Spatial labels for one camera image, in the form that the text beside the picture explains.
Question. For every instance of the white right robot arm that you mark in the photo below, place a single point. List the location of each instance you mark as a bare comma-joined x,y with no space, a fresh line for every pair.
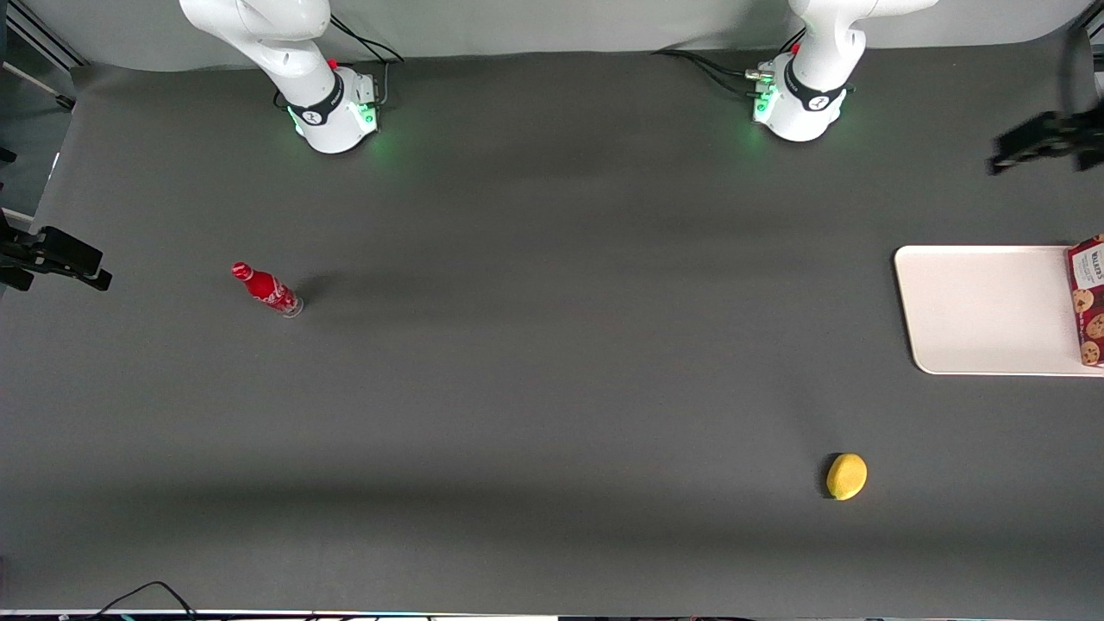
297,60

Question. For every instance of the cream plastic tray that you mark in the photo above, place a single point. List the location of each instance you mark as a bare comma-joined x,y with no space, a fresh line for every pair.
983,310

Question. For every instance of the dark grey table cloth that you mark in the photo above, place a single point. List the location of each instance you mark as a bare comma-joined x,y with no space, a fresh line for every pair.
552,362

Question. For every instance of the red cookie box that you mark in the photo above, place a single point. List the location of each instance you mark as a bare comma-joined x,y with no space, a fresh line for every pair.
1088,302

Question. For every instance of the aluminium frame profile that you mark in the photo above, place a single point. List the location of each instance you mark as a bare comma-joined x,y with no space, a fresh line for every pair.
43,34

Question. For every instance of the red soda bottle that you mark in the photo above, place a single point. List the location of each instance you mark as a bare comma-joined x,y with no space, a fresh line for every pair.
266,289

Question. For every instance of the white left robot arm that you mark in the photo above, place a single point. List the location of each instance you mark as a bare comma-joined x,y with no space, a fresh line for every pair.
811,86

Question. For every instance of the yellow lemon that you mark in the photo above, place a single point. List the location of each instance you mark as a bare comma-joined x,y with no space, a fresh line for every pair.
847,476

